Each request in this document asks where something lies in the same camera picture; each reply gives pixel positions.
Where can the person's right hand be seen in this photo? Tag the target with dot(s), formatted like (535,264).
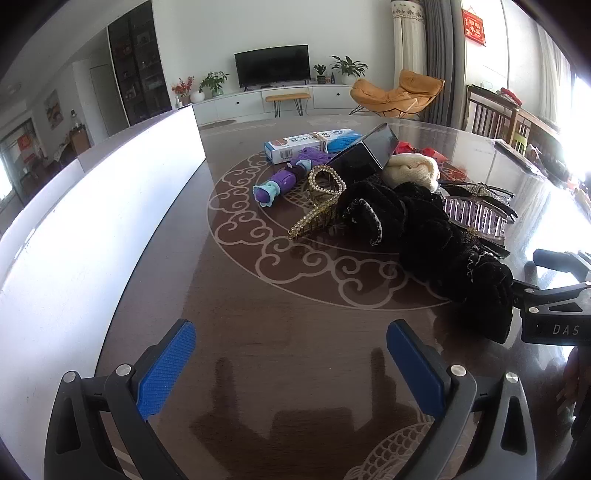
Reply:
(577,374)

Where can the red wrapped packet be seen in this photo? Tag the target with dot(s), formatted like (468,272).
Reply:
(406,147)

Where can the glossy black box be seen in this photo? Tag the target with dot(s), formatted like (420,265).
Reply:
(355,161)

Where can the gold rhinestone hair claw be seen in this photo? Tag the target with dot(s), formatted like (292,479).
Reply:
(318,210)

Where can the silver black bow hair clip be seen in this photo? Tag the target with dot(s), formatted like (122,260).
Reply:
(475,219)

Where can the dark wooden chair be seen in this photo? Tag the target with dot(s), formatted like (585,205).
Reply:
(489,117)

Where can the red wall hanging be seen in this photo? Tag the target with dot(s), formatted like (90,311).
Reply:
(474,26)

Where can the black beaded scrunchie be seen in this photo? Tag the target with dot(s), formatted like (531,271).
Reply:
(369,212)

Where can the white television cabinet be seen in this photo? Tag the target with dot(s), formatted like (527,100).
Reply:
(231,104)

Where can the framed wall painting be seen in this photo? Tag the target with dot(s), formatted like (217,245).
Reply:
(53,108)

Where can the black television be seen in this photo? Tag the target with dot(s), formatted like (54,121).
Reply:
(272,67)

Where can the black velvet scrunchie bundle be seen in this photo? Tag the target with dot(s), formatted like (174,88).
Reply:
(443,258)

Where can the blue and white carton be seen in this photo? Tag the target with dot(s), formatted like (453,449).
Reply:
(286,147)

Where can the small green potted plant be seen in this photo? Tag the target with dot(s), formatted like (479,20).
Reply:
(320,71)

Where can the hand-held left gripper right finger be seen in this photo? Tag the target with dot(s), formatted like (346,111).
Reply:
(415,369)

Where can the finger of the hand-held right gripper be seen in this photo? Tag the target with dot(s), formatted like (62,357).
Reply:
(531,291)
(558,261)

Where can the orange lounge chair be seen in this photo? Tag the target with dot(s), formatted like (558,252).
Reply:
(392,94)

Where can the round white vase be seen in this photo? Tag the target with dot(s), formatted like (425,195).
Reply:
(197,96)

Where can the grey curtain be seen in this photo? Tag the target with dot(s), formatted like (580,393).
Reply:
(443,46)

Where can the red flowers in vase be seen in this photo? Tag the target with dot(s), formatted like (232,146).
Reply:
(182,87)

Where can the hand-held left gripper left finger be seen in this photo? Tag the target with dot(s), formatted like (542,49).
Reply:
(166,369)

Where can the bushy green potted plant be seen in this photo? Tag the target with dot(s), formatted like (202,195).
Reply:
(213,82)

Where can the purple and teal plastic toy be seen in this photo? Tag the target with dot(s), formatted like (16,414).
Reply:
(284,181)

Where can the dark glass display cabinet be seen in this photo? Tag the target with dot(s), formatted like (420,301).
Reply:
(138,64)

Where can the wooden side cabinet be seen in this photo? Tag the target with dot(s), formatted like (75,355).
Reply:
(79,141)

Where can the red paper window decoration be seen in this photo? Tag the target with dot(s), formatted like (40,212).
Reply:
(25,142)

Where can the white patterned curtain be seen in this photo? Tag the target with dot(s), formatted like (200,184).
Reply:
(408,46)

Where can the cream knitted hat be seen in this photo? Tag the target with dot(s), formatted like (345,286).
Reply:
(411,173)

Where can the large leafy potted plant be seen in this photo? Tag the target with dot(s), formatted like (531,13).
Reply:
(348,67)

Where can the wooden bench with metal legs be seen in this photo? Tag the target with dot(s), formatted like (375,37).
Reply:
(286,97)

